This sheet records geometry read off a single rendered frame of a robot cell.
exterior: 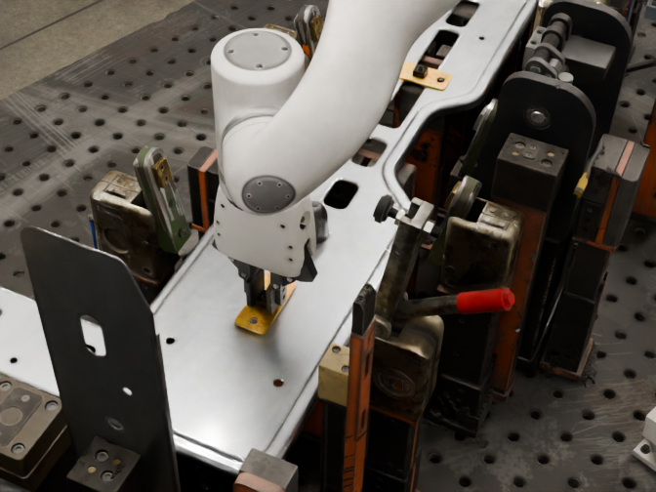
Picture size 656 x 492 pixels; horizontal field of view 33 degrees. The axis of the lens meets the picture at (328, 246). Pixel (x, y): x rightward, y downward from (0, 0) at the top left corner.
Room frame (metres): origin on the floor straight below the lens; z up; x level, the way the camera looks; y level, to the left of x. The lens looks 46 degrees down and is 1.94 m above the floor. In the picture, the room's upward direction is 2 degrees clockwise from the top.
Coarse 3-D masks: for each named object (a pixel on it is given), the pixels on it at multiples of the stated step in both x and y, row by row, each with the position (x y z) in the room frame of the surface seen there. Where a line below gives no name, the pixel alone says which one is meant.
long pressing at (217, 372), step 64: (512, 0) 1.44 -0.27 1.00; (448, 64) 1.27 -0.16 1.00; (384, 128) 1.13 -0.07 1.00; (320, 192) 1.00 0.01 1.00; (384, 192) 1.01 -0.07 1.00; (192, 256) 0.89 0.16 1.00; (320, 256) 0.90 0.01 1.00; (384, 256) 0.90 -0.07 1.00; (192, 320) 0.79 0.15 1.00; (256, 320) 0.80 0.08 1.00; (320, 320) 0.80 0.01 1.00; (192, 384) 0.71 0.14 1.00; (256, 384) 0.71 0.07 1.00; (192, 448) 0.63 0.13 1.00; (256, 448) 0.63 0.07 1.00
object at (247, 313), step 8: (288, 288) 0.84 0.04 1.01; (288, 296) 0.83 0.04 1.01; (256, 304) 0.81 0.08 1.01; (264, 304) 0.81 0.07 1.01; (240, 312) 0.80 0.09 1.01; (248, 312) 0.80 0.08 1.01; (256, 312) 0.80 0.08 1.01; (264, 312) 0.80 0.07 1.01; (240, 320) 0.79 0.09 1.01; (248, 320) 0.79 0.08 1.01; (264, 320) 0.79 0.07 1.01; (272, 320) 0.79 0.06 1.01; (248, 328) 0.78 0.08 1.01; (256, 328) 0.78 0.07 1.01; (264, 328) 0.78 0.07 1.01
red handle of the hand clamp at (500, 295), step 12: (504, 288) 0.72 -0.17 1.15; (408, 300) 0.76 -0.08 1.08; (420, 300) 0.75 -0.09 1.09; (432, 300) 0.74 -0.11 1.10; (444, 300) 0.74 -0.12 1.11; (456, 300) 0.73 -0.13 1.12; (468, 300) 0.72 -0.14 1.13; (480, 300) 0.71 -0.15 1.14; (492, 300) 0.71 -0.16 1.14; (504, 300) 0.71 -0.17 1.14; (396, 312) 0.75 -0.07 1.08; (408, 312) 0.74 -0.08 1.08; (420, 312) 0.74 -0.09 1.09; (432, 312) 0.73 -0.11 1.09; (444, 312) 0.73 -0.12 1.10; (456, 312) 0.72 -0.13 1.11; (468, 312) 0.72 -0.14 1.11; (480, 312) 0.71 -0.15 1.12
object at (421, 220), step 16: (384, 208) 0.75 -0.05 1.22; (400, 208) 0.76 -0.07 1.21; (416, 208) 0.76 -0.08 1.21; (432, 208) 0.76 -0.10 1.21; (400, 224) 0.74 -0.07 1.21; (416, 224) 0.74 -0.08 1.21; (432, 224) 0.74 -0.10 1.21; (400, 240) 0.74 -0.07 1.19; (416, 240) 0.73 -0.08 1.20; (400, 256) 0.74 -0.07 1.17; (416, 256) 0.76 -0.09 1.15; (384, 272) 0.74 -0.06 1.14; (400, 272) 0.74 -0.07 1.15; (384, 288) 0.74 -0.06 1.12; (400, 288) 0.74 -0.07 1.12; (384, 304) 0.74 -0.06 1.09
